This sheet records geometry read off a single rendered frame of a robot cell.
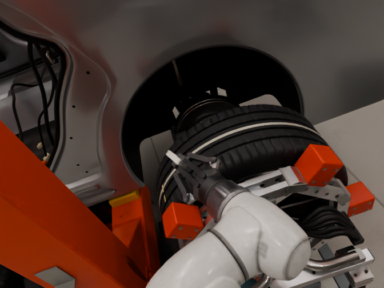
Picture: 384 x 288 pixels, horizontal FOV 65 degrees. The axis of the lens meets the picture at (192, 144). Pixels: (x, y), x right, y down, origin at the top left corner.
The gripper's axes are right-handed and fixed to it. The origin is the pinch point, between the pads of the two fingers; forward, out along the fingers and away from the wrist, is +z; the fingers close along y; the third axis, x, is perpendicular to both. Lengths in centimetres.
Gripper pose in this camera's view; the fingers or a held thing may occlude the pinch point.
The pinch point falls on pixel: (176, 159)
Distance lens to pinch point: 79.6
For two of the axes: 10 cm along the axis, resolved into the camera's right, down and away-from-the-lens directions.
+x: -6.4, -4.5, -6.2
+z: -5.1, -3.6, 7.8
